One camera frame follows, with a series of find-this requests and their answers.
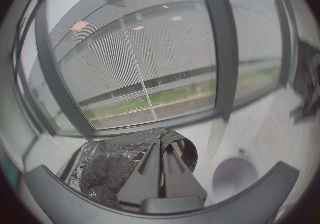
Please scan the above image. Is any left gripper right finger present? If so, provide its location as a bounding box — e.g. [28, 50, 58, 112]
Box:
[162, 148, 207, 201]

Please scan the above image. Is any window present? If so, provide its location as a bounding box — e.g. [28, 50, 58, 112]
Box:
[9, 0, 299, 141]

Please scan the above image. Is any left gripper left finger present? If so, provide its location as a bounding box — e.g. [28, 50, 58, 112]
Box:
[117, 141, 162, 206]

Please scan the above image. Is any black plastic bag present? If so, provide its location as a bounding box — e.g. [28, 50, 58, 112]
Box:
[56, 128, 198, 206]

